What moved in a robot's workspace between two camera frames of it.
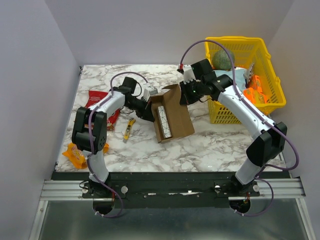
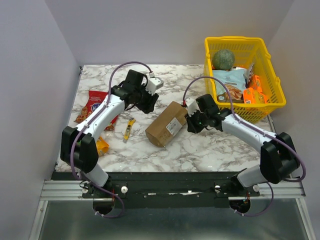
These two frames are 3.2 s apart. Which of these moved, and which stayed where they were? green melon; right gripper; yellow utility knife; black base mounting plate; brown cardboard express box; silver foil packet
Moved: brown cardboard express box; right gripper
Stayed: silver foil packet; green melon; yellow utility knife; black base mounting plate
